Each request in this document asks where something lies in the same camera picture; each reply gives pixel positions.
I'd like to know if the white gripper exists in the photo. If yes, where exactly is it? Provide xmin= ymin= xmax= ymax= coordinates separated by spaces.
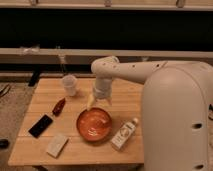
xmin=86 ymin=77 xmax=113 ymax=110

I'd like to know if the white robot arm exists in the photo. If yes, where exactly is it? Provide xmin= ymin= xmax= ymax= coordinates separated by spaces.
xmin=87 ymin=56 xmax=213 ymax=171

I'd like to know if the orange ceramic bowl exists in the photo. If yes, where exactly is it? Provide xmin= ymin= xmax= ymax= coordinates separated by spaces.
xmin=76 ymin=108 xmax=112 ymax=142

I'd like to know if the clear plastic cup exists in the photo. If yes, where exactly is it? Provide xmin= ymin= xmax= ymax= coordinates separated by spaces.
xmin=61 ymin=75 xmax=77 ymax=96

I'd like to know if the white bottle with label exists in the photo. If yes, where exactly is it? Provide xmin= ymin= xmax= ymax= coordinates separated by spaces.
xmin=110 ymin=118 xmax=139 ymax=151

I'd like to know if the wooden table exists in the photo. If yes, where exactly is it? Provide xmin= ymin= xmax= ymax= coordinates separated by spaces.
xmin=7 ymin=77 xmax=146 ymax=167

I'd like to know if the black rectangular phone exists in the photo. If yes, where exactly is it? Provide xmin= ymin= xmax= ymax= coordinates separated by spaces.
xmin=28 ymin=115 xmax=53 ymax=138

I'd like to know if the black object on floor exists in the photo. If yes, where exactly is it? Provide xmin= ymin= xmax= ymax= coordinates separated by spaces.
xmin=0 ymin=139 xmax=10 ymax=149

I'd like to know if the grey metal rail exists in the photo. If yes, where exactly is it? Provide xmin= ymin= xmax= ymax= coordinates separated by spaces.
xmin=0 ymin=47 xmax=213 ymax=64

